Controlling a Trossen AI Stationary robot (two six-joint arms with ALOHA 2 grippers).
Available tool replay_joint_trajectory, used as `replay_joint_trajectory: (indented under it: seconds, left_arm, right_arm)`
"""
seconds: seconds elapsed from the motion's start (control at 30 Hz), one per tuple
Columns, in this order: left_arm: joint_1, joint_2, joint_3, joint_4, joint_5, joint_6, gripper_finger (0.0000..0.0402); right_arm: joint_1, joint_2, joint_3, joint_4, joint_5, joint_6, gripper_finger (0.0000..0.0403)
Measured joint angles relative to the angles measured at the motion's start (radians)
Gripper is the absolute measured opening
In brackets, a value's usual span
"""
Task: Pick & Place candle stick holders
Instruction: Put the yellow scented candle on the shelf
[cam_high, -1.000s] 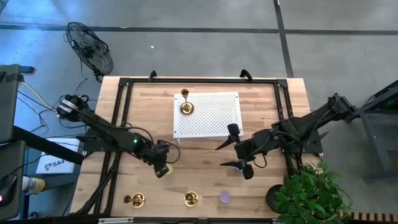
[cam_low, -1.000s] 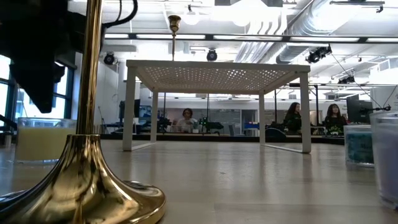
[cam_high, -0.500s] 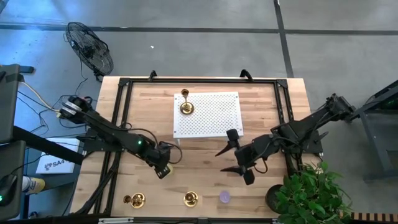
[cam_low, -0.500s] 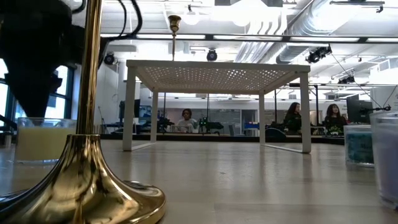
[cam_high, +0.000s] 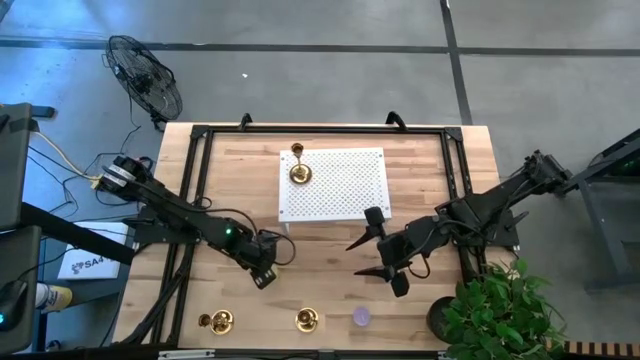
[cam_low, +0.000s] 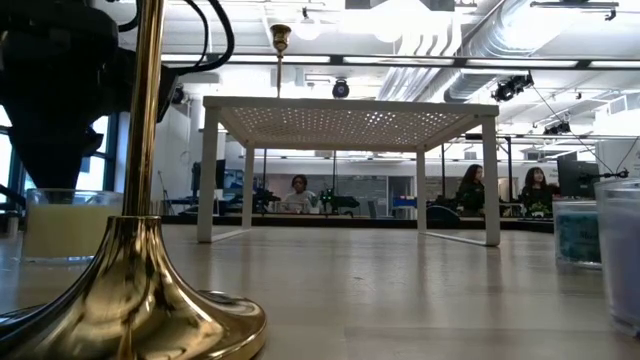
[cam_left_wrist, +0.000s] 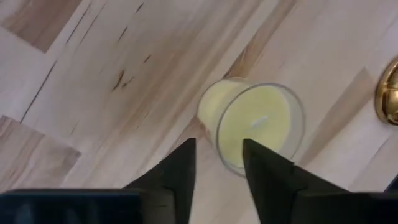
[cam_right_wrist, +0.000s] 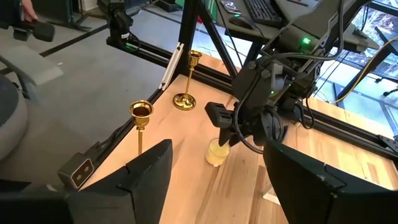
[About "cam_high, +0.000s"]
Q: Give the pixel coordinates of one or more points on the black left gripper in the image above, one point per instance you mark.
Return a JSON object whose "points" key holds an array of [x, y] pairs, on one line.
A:
{"points": [[262, 257]]}

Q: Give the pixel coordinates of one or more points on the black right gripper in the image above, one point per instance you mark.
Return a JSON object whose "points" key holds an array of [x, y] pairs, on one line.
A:
{"points": [[397, 250]]}

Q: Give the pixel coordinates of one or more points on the purple glass jar candle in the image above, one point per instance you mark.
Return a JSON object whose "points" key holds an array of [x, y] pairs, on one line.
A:
{"points": [[361, 316]]}

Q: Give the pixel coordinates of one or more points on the brass candlestick holder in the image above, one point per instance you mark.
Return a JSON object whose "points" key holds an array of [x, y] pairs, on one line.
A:
{"points": [[300, 173], [221, 322], [306, 320]]}

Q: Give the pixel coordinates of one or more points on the white perforated metal shelf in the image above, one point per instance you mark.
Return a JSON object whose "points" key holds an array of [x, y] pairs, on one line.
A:
{"points": [[340, 185]]}

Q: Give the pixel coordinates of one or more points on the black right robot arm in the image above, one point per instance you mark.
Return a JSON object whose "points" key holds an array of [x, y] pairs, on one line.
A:
{"points": [[480, 210]]}

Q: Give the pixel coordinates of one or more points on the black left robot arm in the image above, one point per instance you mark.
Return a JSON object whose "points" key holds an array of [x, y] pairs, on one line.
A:
{"points": [[185, 220]]}

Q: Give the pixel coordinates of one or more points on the black plant pot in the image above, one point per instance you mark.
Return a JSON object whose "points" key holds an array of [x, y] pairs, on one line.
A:
{"points": [[434, 320]]}

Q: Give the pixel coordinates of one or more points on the green leafy plant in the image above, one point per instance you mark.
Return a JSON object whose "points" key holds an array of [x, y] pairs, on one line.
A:
{"points": [[500, 315]]}

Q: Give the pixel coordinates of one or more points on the white printed box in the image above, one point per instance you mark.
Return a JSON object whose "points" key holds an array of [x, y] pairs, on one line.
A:
{"points": [[92, 260]]}

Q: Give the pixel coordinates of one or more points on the black diagonal beam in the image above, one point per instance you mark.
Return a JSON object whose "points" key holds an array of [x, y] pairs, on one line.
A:
{"points": [[75, 235]]}

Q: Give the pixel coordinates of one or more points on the black floor fan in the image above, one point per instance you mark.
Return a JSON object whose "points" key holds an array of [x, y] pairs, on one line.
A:
{"points": [[145, 80]]}

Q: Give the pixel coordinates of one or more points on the white yellow spray can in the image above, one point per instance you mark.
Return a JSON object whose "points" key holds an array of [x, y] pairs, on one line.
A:
{"points": [[52, 297]]}

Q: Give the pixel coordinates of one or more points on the dark metal cart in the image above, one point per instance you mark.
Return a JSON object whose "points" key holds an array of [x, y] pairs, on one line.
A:
{"points": [[605, 200]]}

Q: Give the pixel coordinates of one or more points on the dark grey equipment case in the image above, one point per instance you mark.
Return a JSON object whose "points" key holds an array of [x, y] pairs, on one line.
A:
{"points": [[22, 250], [12, 165]]}

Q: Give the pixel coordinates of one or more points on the black orange striped strip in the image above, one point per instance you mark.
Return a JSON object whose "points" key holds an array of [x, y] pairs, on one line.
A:
{"points": [[600, 348]]}

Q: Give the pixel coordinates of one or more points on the black device with indicator light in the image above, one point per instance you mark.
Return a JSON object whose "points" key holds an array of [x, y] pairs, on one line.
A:
{"points": [[11, 305]]}

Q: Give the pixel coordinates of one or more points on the silver metal bracket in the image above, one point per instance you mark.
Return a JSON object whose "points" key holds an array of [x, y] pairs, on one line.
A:
{"points": [[185, 354]]}

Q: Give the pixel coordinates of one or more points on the black metal table frame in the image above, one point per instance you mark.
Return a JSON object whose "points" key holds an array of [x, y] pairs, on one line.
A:
{"points": [[325, 130]]}

